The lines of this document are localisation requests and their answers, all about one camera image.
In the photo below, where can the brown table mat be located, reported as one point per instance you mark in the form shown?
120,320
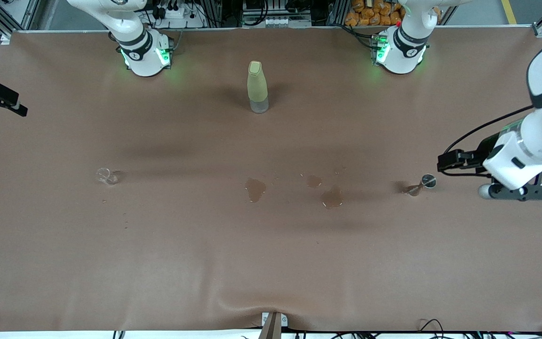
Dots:
205,259

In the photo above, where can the green capped clear bottle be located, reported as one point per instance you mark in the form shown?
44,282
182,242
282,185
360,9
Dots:
257,87

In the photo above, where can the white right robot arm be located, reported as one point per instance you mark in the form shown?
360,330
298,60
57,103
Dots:
144,56

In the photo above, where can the metal table clamp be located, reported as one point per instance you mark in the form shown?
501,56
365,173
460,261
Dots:
271,327

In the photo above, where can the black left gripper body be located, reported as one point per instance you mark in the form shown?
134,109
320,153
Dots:
483,151

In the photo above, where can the orange snack bags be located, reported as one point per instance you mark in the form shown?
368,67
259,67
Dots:
370,12

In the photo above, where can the dark equipment rack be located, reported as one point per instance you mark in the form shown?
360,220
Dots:
275,9

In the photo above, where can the white power strip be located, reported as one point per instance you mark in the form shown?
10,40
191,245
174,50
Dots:
177,14

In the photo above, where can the clear glass beaker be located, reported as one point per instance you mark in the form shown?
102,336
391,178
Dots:
106,176

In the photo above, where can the small spilled liquid puddle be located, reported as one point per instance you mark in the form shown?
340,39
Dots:
314,181

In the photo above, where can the metal jigger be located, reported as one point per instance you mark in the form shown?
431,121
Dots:
429,181

